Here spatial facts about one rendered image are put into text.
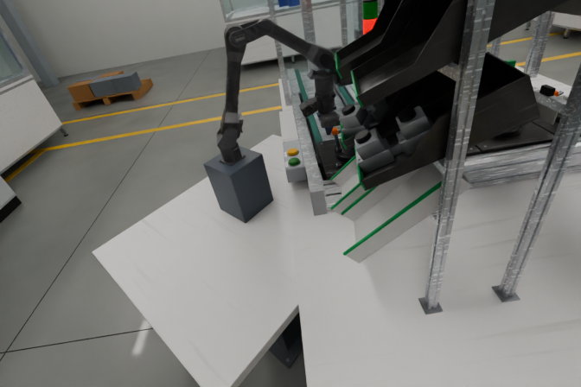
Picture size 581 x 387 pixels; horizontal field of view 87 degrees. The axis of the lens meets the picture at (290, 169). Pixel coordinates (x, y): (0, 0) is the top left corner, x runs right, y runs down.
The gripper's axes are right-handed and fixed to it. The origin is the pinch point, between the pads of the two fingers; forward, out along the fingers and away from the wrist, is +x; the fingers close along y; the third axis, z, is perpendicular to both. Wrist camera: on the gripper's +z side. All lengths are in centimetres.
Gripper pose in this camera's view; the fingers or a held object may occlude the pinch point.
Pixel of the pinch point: (327, 125)
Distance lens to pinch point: 102.3
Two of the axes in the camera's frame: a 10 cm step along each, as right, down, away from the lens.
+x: 1.4, 8.2, 5.5
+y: 0.7, 5.5, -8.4
